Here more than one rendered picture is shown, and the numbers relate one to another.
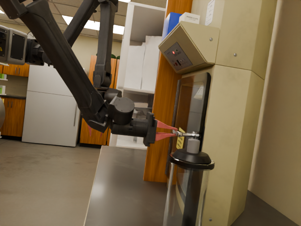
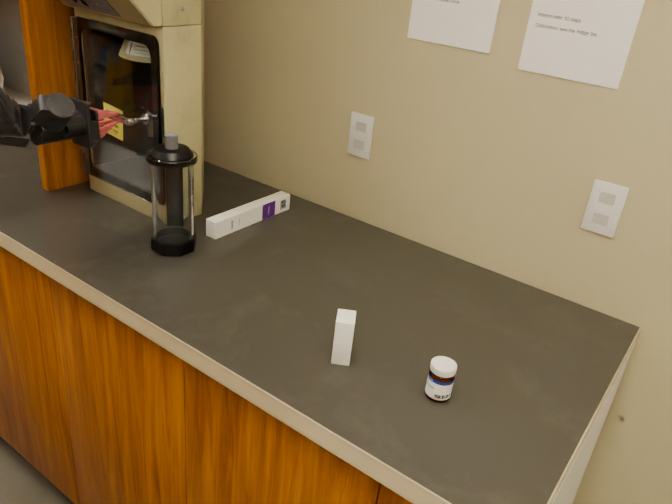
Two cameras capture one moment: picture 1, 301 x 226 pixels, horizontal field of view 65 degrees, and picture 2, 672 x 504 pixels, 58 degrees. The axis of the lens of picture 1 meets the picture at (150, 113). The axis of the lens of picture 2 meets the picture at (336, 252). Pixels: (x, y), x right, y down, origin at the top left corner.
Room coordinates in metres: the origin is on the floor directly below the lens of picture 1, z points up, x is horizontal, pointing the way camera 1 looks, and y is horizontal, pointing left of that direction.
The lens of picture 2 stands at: (-0.56, 0.56, 1.61)
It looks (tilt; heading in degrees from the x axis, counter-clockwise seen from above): 27 degrees down; 313
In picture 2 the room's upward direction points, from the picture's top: 6 degrees clockwise
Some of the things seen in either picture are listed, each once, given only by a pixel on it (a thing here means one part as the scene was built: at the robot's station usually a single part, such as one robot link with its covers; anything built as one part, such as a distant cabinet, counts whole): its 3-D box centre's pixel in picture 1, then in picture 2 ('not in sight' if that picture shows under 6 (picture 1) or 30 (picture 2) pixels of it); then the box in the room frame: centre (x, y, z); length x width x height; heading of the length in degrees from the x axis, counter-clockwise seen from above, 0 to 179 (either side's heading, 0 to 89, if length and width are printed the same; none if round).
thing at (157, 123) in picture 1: (162, 131); (100, 121); (0.75, -0.05, 1.19); 0.09 x 0.07 x 0.07; 100
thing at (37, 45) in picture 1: (42, 53); not in sight; (1.20, 0.57, 1.45); 0.09 x 0.08 x 0.12; 160
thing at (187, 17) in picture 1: (188, 25); not in sight; (0.78, -0.08, 1.54); 0.05 x 0.05 x 0.06; 15
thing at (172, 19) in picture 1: (178, 31); not in sight; (0.90, -0.06, 1.56); 0.10 x 0.10 x 0.09; 9
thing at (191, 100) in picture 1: (183, 133); (118, 112); (0.82, -0.12, 1.19); 0.30 x 0.01 x 0.40; 9
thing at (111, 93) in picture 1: (109, 90); not in sight; (1.06, 0.19, 1.31); 0.11 x 0.09 x 0.12; 70
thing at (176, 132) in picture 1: (182, 133); (126, 117); (0.75, -0.11, 1.20); 0.10 x 0.05 x 0.03; 9
